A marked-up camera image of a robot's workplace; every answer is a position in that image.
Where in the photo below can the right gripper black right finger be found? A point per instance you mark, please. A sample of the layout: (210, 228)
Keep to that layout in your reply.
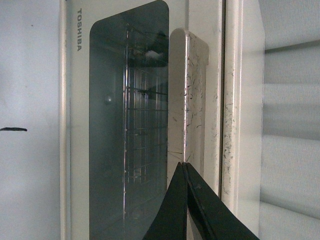
(212, 218)

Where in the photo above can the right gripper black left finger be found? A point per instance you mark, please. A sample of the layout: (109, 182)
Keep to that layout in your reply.
(170, 222)

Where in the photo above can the cream oven door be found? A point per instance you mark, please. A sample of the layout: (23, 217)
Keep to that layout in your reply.
(92, 66)

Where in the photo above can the cream toaster oven body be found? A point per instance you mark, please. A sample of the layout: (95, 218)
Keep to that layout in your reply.
(243, 110)

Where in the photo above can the white pleated curtain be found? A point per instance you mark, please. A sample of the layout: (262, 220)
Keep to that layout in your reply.
(290, 172)

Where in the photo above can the metal wire oven rack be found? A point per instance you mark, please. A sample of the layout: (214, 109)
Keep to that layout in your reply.
(145, 122)

